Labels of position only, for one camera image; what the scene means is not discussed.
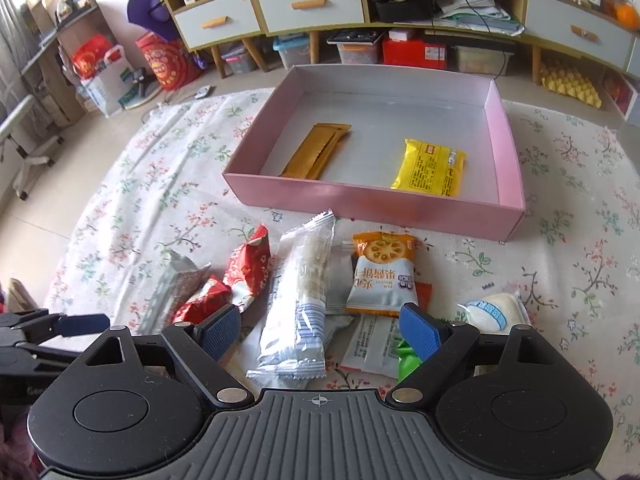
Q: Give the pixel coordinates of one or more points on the yellow snack packet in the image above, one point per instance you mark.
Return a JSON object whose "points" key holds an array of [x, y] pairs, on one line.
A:
{"points": [[427, 167]]}

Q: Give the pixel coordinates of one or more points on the white printed snack packet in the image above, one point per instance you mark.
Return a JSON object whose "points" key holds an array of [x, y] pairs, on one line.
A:
{"points": [[372, 342]]}

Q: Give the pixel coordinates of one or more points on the black lid storage box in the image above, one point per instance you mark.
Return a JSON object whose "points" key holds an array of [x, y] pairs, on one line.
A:
{"points": [[357, 50]]}

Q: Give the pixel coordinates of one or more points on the wooden cabinet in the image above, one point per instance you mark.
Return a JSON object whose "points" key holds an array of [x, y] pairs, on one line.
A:
{"points": [[367, 5]]}

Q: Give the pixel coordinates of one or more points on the orange cracker packet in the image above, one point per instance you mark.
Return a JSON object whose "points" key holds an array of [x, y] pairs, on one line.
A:
{"points": [[382, 272]]}

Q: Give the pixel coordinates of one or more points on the white chair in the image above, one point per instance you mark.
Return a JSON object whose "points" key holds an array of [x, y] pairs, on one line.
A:
{"points": [[20, 125]]}

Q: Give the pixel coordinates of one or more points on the purple hat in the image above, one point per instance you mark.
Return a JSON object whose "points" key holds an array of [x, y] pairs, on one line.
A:
{"points": [[145, 15]]}

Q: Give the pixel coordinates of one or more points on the silver snack packet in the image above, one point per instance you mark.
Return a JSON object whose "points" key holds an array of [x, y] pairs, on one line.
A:
{"points": [[172, 280]]}

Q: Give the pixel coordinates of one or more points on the long clear white snack packet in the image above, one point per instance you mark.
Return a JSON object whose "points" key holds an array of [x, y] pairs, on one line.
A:
{"points": [[300, 300]]}

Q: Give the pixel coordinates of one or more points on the small white device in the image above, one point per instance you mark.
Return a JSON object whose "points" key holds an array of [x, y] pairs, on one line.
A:
{"points": [[203, 93]]}

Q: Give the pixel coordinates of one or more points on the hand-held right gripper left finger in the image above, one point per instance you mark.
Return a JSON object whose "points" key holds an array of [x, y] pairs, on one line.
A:
{"points": [[223, 332]]}

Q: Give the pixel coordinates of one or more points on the blue lid storage box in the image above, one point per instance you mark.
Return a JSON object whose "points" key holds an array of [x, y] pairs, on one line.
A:
{"points": [[292, 50]]}

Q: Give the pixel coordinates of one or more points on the white paper bag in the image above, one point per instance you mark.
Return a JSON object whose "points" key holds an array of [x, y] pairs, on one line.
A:
{"points": [[105, 92]]}

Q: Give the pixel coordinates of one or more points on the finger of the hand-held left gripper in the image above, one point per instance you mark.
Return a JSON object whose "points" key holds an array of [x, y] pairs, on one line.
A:
{"points": [[85, 325], [40, 355]]}

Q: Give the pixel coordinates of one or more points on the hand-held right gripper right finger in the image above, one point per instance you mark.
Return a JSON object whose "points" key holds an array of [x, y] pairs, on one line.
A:
{"points": [[420, 332]]}

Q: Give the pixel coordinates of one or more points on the brown snack bar packet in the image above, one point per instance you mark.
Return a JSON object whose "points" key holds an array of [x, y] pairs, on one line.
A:
{"points": [[312, 152]]}

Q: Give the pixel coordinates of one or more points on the wooden shelf unit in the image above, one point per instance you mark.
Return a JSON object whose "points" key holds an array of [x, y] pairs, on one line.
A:
{"points": [[75, 25]]}

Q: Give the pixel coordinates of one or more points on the person's purple clothing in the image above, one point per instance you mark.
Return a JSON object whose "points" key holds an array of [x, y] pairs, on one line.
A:
{"points": [[15, 445]]}

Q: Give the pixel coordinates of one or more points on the red white snack packet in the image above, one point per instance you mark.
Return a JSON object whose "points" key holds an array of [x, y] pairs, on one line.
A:
{"points": [[247, 265], [205, 300]]}

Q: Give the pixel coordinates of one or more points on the red round bag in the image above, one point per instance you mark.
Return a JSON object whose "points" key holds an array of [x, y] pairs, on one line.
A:
{"points": [[167, 62]]}

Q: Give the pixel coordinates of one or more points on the green snack packet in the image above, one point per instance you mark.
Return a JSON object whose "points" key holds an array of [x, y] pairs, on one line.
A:
{"points": [[407, 360]]}

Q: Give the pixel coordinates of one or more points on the pink cardboard box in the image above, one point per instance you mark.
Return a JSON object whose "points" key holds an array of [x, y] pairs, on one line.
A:
{"points": [[350, 202]]}

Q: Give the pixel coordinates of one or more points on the large clear storage box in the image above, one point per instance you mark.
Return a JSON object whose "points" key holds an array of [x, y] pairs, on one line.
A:
{"points": [[480, 60]]}

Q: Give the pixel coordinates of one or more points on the yellow egg tray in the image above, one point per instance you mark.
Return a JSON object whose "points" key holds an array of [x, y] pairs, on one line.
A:
{"points": [[570, 82]]}

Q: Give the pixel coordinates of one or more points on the orange fruit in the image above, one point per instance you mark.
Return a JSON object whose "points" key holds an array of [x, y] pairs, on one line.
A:
{"points": [[627, 16]]}

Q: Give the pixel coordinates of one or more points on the red gift bag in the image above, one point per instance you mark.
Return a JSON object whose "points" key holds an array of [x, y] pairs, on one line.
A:
{"points": [[92, 57]]}

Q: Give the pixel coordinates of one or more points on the red box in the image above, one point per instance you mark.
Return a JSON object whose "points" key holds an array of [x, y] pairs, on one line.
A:
{"points": [[415, 52]]}

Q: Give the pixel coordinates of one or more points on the floral blanket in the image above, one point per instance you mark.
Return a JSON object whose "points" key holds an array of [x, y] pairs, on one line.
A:
{"points": [[150, 185]]}

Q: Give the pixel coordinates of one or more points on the white bread packet blue label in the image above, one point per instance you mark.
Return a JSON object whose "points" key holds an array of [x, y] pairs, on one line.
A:
{"points": [[495, 312]]}

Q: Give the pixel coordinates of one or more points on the white carton red print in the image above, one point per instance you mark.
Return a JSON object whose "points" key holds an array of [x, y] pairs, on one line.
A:
{"points": [[620, 95]]}

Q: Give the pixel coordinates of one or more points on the small clear storage box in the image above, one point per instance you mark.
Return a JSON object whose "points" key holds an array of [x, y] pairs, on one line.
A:
{"points": [[240, 60]]}

